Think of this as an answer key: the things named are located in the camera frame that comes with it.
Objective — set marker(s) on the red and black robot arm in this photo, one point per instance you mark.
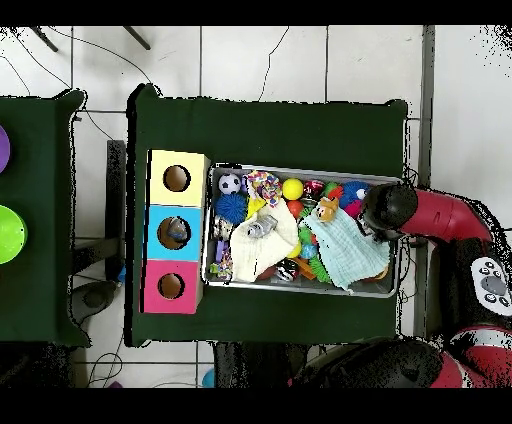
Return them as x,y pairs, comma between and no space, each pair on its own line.
444,216

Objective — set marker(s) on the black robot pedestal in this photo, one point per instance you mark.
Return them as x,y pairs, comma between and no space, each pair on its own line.
256,364

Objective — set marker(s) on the orange ball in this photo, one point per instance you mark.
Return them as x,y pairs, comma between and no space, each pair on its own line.
296,208

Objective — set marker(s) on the black tripod leg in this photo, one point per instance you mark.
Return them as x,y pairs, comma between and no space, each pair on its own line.
137,38
44,39

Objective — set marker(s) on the lime green disc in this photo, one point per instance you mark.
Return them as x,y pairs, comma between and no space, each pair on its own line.
10,234

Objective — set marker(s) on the small soccer ball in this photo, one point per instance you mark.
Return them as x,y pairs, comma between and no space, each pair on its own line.
229,184

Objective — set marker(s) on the wooden box with three holes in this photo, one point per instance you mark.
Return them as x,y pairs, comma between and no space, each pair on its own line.
196,192

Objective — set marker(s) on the cream cloth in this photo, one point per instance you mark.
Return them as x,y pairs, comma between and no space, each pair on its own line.
256,252

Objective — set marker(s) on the side table with green cloth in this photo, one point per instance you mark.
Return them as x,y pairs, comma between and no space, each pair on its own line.
36,200

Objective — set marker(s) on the purple disc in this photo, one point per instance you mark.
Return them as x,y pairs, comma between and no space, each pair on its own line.
3,150

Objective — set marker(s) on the silver mesh bin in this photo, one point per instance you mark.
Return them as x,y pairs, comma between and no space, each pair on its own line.
372,288

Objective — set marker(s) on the dark green tablecloth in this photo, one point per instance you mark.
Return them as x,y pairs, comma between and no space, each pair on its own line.
260,128

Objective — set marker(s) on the blue round object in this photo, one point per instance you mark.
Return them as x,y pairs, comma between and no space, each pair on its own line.
208,378

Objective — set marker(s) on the mint green cloth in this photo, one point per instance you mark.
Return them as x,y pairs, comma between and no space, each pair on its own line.
344,252

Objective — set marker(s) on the orange plush bear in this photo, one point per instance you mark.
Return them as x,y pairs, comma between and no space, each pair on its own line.
327,210

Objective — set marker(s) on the blue spiky toy with eyes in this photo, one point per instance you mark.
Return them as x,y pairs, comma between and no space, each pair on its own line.
352,192

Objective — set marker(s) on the yellow ball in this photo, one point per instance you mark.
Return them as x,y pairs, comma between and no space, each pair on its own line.
292,188

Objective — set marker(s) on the blue spiky ball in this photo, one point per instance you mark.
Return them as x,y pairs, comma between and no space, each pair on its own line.
231,208

